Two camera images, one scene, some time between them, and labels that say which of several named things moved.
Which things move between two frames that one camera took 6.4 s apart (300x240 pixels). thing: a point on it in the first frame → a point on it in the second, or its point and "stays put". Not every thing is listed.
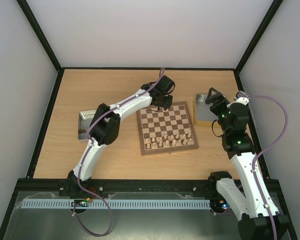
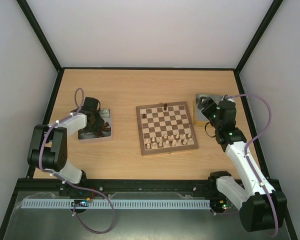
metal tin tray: (203, 115) stays put
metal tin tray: (85, 118) → (106, 130)
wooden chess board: (168, 131) stays put
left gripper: (168, 105) → (100, 123)
